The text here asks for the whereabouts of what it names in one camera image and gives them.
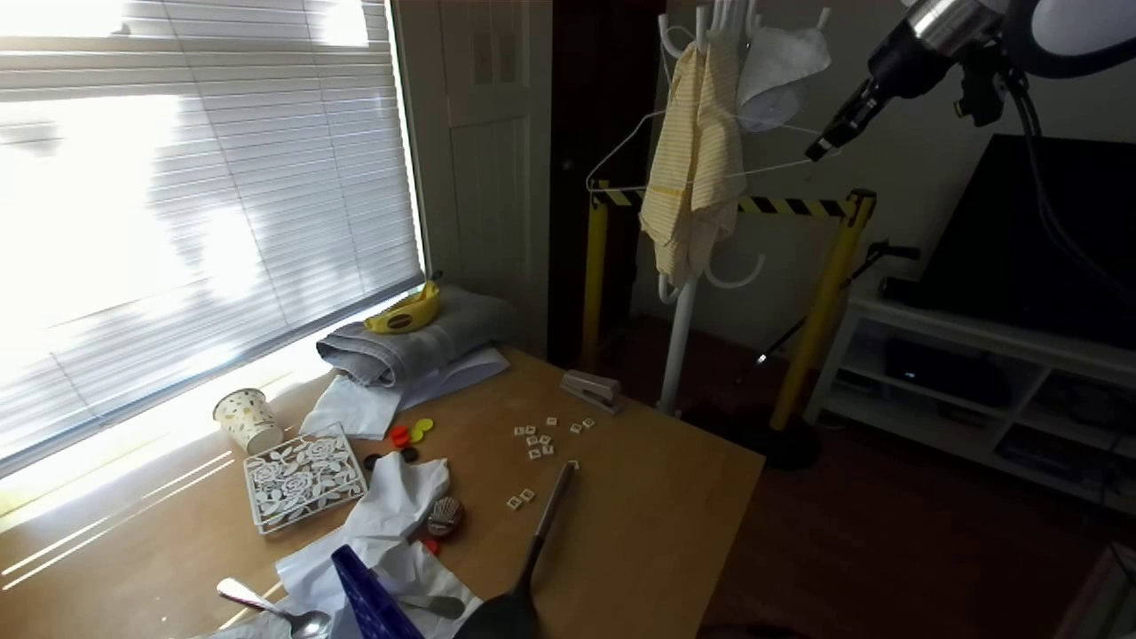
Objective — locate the white coat stand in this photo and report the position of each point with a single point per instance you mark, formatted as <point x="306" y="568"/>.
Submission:
<point x="677" y="341"/>

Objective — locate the small white letter tile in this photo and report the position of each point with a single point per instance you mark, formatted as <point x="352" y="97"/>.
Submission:
<point x="578" y="425"/>
<point x="540" y="451"/>
<point x="523" y="430"/>
<point x="518" y="497"/>
<point x="551" y="421"/>

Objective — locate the yellow cloth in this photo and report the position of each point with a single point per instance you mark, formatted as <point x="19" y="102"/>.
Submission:
<point x="694" y="178"/>

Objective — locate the yellow black barrier tape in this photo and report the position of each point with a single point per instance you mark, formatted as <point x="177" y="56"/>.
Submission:
<point x="794" y="204"/>

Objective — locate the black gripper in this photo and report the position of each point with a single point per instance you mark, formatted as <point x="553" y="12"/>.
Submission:
<point x="905" y="64"/>

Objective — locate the black television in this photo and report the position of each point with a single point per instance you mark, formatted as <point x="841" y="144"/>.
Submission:
<point x="1030" y="251"/>

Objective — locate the blue white crumpled packaging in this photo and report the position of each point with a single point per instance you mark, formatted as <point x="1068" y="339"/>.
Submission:
<point x="396" y="497"/>

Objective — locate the yellow game piece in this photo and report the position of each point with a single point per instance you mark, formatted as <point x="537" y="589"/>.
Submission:
<point x="422" y="426"/>

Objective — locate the white television stand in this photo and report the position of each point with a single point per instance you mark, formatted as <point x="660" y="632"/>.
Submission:
<point x="945" y="323"/>

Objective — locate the yellow barrier post with base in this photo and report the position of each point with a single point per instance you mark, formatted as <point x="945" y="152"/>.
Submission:
<point x="817" y="322"/>

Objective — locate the white panelled door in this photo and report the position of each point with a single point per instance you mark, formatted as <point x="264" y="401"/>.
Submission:
<point x="484" y="178"/>

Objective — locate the yellow banana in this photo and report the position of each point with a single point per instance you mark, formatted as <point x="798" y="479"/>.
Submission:
<point x="410" y="313"/>

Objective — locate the black spatula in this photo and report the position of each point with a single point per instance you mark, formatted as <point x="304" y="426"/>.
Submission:
<point x="501" y="615"/>

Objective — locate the white flat cloth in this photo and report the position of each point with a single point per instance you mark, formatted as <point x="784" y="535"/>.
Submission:
<point x="357" y="411"/>

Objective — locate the grey folded towel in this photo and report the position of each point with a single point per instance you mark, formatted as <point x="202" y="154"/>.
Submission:
<point x="411" y="353"/>

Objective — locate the white cap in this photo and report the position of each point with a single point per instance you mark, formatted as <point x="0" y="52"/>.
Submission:
<point x="776" y="71"/>

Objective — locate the large window blinds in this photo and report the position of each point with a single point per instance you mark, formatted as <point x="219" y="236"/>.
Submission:
<point x="213" y="236"/>

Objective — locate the white paper cup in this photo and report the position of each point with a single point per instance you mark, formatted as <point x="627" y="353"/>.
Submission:
<point x="247" y="415"/>

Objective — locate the small grey round object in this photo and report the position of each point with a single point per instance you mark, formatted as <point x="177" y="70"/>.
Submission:
<point x="443" y="516"/>

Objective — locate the box of white tiles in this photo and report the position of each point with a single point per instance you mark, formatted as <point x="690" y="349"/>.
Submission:
<point x="304" y="479"/>

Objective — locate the red game piece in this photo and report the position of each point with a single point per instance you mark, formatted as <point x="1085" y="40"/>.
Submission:
<point x="397" y="434"/>

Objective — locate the grey stapler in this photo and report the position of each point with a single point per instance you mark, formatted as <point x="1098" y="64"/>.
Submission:
<point x="590" y="387"/>

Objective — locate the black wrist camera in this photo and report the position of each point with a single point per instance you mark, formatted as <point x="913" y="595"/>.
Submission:
<point x="982" y="92"/>

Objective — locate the metal spoon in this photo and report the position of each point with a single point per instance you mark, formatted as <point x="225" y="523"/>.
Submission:
<point x="267" y="605"/>

